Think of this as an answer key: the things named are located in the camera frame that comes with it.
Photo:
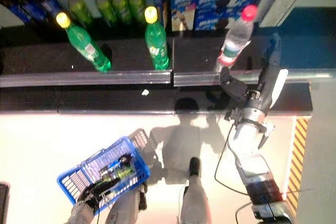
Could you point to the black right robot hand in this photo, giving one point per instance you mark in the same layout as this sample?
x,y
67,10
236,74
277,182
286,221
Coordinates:
x,y
236,87

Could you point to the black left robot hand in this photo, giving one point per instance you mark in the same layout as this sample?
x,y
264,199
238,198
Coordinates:
x,y
94,192

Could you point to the blue plastic shopping basket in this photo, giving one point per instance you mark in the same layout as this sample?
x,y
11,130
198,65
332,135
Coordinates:
x,y
68,179

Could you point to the clear water bottle red label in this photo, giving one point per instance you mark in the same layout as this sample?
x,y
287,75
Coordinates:
x,y
235,37

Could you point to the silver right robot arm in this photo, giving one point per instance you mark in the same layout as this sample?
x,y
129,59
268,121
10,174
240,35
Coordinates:
x,y
252,142

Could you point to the green drink can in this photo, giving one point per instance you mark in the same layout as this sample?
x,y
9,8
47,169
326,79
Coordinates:
x,y
121,6
106,178
105,7
78,9
137,3

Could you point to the green bottle in basket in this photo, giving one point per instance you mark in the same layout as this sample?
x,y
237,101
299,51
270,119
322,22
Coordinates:
x,y
124,173

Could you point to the silver left robot leg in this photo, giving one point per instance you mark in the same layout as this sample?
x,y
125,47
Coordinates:
x,y
123,208

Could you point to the silver robot leg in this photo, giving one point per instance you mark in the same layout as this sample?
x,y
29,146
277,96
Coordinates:
x,y
194,200
123,208

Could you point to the wide blue cookie box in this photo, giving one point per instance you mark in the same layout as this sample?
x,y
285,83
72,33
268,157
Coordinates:
x,y
223,6

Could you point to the green soda bottle yellow cap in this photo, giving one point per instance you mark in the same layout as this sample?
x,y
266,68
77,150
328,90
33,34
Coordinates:
x,y
157,45
86,45

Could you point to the blue box with cream picture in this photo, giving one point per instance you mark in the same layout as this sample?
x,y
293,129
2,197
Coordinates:
x,y
182,14

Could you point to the dark display cabinet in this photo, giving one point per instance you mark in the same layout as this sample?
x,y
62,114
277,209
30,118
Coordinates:
x,y
4,203

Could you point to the white paper scrap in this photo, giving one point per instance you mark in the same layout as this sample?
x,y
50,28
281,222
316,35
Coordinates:
x,y
145,92

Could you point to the yellow black hazard tape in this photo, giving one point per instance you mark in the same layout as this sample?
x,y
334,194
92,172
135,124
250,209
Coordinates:
x,y
298,155

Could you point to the black base shelf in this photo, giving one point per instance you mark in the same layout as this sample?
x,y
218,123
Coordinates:
x,y
105,100

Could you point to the white carton box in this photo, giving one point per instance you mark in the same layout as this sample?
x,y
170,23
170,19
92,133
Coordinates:
x,y
278,3

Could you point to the silver right robot leg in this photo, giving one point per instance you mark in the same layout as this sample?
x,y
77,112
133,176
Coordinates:
x,y
194,200

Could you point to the dark shelf board clear rail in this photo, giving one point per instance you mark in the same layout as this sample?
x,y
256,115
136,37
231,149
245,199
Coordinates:
x,y
126,58
199,58

